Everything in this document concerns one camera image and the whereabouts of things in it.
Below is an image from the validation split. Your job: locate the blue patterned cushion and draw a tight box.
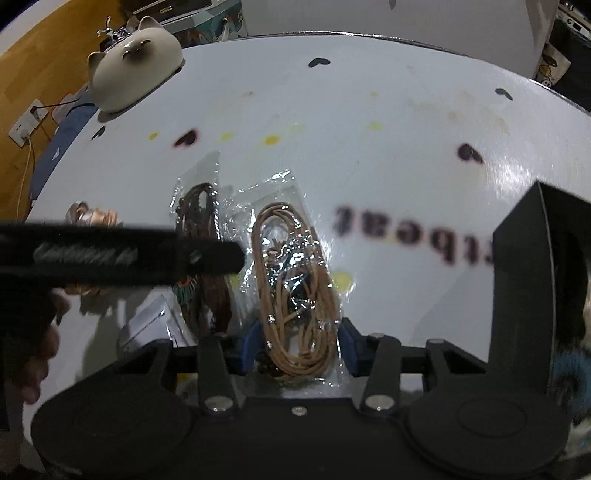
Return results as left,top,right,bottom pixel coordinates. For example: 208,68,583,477
29,93,99,200

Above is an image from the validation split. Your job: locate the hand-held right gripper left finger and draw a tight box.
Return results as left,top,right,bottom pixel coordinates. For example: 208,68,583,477
109,318,262,419

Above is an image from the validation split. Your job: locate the dark fabric chair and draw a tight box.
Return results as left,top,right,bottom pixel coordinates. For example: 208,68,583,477
551,13,591,112

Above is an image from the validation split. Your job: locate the black cardboard box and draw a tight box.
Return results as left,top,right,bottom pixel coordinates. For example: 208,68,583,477
486,181,591,418

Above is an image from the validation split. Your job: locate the clear bag of tan cord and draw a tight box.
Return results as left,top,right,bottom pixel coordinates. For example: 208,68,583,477
231,170,356,389

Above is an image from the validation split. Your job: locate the copper ribbon hair clip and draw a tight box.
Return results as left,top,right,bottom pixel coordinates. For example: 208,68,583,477
64,200,126,303

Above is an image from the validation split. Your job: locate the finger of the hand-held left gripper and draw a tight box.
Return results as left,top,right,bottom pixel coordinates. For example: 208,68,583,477
175,237,246,277

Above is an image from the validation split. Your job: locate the white wall socket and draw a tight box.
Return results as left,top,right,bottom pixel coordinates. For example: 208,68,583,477
8,103,50,148

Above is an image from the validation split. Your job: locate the clear bag of dark cord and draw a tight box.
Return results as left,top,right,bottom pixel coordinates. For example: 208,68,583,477
172,151,237,335

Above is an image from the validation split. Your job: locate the white ceramic cat figure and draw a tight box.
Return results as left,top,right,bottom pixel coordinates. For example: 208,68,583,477
87,16,186,112

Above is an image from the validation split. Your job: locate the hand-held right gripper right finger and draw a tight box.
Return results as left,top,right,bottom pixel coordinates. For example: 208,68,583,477
338,318,491,417

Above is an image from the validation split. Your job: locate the person's left hand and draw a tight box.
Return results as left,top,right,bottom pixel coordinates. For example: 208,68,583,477
0,287,71,406

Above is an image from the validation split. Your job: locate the printed tote bag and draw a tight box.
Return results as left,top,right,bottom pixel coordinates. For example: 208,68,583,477
534,43,572,89

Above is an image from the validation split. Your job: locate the white packet with blue label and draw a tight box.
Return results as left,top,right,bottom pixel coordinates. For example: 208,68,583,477
117,294,200,352

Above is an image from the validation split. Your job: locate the beige power cable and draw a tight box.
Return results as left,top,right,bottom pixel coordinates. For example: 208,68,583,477
15,137,37,219

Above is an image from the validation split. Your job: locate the colourful printed cloth cover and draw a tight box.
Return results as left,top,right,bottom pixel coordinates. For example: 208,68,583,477
184,2,244,48

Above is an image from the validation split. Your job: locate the small silver ornament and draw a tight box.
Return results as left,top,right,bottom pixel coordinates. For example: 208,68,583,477
96,16,140,48

